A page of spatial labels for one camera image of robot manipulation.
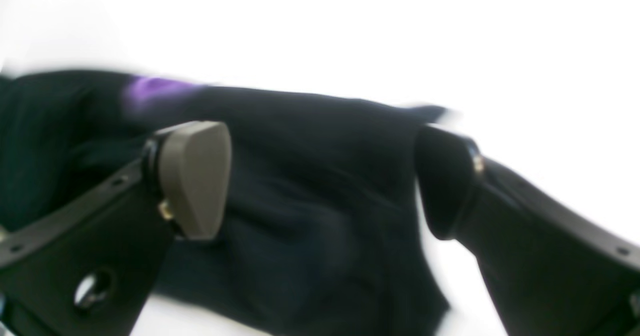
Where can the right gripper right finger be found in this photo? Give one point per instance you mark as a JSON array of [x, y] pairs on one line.
[[548, 271]]

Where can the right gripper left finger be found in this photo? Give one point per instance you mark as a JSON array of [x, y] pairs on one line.
[[88, 268]]

